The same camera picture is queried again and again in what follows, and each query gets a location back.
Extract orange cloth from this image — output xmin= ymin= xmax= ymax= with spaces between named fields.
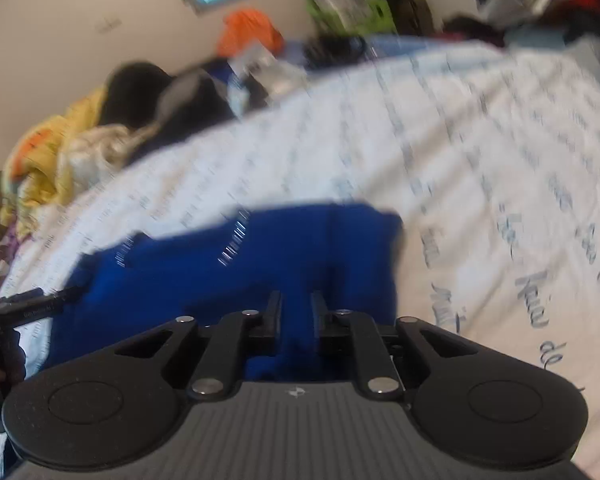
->
xmin=216 ymin=8 xmax=285 ymax=58

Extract yellow orange blanket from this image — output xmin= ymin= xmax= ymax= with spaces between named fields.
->
xmin=0 ymin=85 xmax=111 ymax=236

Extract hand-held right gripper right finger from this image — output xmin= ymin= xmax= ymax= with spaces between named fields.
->
xmin=310 ymin=290 xmax=483 ymax=402

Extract grey cloth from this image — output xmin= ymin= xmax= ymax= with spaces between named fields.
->
xmin=155 ymin=69 xmax=238 ymax=128

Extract purple patterned cloth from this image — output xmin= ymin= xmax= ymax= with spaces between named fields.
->
xmin=0 ymin=220 xmax=33 ymax=291

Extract blue pants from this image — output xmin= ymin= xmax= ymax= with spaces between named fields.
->
xmin=42 ymin=202 xmax=406 ymax=382

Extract cream shiny cloth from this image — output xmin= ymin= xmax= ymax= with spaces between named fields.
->
xmin=57 ymin=122 xmax=161 ymax=196

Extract white printed bedsheet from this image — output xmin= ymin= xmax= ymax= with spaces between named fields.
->
xmin=0 ymin=40 xmax=600 ymax=480

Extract dark olive bag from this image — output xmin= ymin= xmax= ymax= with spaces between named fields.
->
xmin=382 ymin=0 xmax=437 ymax=37

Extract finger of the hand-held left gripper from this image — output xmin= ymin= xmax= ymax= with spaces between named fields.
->
xmin=0 ymin=286 xmax=83 ymax=332

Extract clear plastic bag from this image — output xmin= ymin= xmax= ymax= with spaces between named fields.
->
xmin=228 ymin=44 xmax=308 ymax=111

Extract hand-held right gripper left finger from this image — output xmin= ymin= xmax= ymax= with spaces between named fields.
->
xmin=114 ymin=290 xmax=284 ymax=402

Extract dark blue cloth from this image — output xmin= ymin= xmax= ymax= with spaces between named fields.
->
xmin=200 ymin=56 xmax=243 ymax=91

